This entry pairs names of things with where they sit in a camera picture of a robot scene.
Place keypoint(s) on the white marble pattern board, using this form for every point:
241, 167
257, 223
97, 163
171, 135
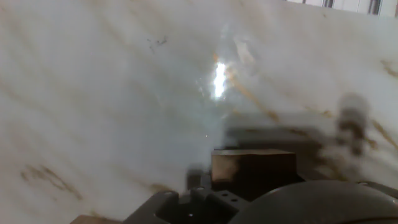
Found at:
93, 93

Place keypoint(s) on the light wooden cube block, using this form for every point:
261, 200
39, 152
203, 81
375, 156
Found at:
252, 171
96, 220

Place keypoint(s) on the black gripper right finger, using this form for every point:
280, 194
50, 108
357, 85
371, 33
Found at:
385, 189

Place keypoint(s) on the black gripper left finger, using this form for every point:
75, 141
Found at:
214, 208

